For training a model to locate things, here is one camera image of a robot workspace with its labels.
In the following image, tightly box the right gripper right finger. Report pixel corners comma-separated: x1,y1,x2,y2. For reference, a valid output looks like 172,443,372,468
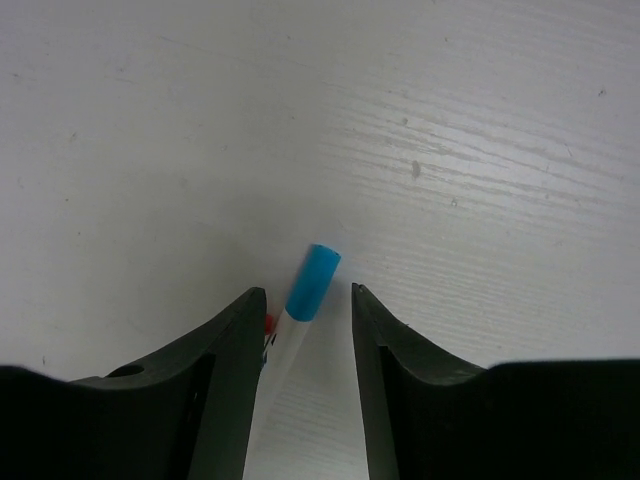
351,284,639,479

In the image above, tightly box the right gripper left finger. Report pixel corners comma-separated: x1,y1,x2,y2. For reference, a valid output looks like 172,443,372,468
1,288,266,479

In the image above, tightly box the red cap white marker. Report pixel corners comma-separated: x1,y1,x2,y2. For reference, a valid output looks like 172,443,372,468
264,314,275,336

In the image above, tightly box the blue cap white marker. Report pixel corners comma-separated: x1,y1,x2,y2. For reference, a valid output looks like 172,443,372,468
245,244,341,466

